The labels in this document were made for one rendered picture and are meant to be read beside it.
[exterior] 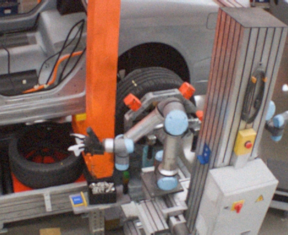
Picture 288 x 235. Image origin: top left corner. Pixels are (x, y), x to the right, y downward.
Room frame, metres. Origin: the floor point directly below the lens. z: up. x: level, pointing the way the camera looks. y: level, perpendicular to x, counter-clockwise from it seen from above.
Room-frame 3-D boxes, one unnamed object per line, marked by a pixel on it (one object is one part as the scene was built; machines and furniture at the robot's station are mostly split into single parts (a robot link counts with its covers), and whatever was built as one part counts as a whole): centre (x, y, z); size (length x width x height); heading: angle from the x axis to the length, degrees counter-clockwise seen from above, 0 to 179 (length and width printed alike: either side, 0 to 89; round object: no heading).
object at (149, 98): (2.50, -0.12, 0.85); 0.54 x 0.07 x 0.54; 114
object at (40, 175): (2.56, 0.80, 0.39); 0.66 x 0.66 x 0.24
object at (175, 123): (1.80, -0.16, 1.19); 0.15 x 0.12 x 0.55; 7
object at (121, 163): (1.78, 0.11, 1.12); 0.11 x 0.08 x 0.11; 7
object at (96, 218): (2.06, 0.31, 0.21); 0.10 x 0.10 x 0.42; 24
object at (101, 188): (2.08, 0.26, 0.51); 0.20 x 0.14 x 0.13; 105
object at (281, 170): (2.61, -1.29, 0.17); 0.43 x 0.36 x 0.34; 168
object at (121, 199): (2.07, 0.28, 0.44); 0.43 x 0.17 x 0.03; 114
